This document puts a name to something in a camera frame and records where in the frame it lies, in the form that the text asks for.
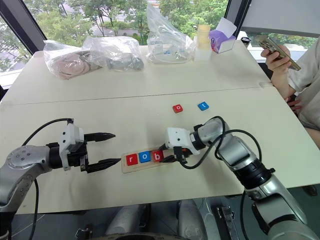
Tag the dark window frame pillar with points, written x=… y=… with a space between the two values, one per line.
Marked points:
x=22 y=25
x=237 y=17

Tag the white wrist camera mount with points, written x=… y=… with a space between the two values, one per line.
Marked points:
x=71 y=135
x=177 y=137

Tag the clear bag with grey object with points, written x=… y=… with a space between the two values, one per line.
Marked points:
x=120 y=62

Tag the person in white shirt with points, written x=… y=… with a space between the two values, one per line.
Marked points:
x=310 y=75

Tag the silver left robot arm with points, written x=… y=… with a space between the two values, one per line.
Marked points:
x=22 y=160

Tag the purple tissue box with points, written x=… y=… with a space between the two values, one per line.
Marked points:
x=221 y=43

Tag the yellowish stacked plastic cups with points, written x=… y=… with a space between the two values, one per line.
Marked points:
x=203 y=35

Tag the red letter r block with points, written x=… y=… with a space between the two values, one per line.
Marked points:
x=131 y=159

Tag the gold smartphone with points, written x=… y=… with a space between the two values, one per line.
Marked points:
x=268 y=45

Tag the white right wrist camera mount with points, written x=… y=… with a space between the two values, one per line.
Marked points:
x=177 y=137

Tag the black rounded object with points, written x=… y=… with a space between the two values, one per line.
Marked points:
x=310 y=190

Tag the white translucent plastic box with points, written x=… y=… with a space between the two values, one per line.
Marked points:
x=202 y=55

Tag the person's left hand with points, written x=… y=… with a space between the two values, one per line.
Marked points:
x=295 y=105

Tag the red letter b block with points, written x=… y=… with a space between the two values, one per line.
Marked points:
x=157 y=156

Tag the clear bag with pink cloth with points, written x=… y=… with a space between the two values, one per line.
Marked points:
x=70 y=65

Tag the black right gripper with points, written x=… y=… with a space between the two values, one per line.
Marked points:
x=180 y=153

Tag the person's right forearm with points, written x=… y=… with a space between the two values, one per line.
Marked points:
x=280 y=81

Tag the black metal bracket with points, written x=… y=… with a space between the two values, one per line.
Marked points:
x=227 y=222

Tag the dark round lidded cup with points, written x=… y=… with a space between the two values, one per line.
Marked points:
x=245 y=42

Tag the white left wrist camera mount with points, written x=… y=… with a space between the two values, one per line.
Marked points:
x=71 y=135

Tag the grey rounded robot leg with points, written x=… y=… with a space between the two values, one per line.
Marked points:
x=127 y=220
x=192 y=220

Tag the person's right hand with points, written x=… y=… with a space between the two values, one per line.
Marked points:
x=281 y=61

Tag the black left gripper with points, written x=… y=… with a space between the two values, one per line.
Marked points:
x=77 y=156

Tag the blue letter t block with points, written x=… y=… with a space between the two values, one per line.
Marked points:
x=203 y=106

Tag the red letter o block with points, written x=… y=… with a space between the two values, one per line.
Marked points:
x=178 y=108

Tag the clear bag with white items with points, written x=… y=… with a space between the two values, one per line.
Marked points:
x=162 y=37

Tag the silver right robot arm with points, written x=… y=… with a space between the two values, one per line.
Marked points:
x=236 y=150

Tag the blue letter o block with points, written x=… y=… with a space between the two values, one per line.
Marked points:
x=144 y=157

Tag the wooden letter tray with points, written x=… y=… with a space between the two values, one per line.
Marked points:
x=140 y=168

